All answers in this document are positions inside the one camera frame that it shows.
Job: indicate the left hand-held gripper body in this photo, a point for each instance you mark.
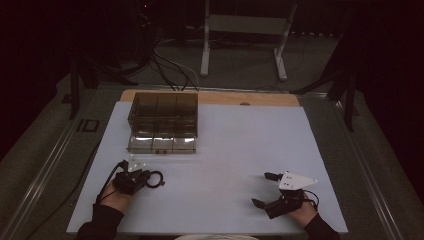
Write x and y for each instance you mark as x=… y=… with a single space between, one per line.
x=130 y=181

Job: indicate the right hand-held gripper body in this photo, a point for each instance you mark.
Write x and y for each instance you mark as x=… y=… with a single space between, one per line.
x=286 y=203

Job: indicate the smoky transparent drawer organizer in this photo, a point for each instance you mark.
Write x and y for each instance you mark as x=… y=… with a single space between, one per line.
x=163 y=120

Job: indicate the person's right hand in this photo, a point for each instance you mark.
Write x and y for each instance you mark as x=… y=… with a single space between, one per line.
x=305 y=215

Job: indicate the person's left hand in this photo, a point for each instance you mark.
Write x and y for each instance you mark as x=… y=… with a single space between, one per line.
x=115 y=200

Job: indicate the white table cover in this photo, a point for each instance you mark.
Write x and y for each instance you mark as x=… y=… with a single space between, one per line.
x=233 y=166

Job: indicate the black tripod stand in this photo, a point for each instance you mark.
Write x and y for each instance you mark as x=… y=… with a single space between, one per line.
x=346 y=90

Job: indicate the grey metal stand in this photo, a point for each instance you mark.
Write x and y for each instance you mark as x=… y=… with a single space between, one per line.
x=245 y=25

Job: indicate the black rectangular floor frame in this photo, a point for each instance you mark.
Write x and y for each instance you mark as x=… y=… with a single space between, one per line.
x=88 y=125

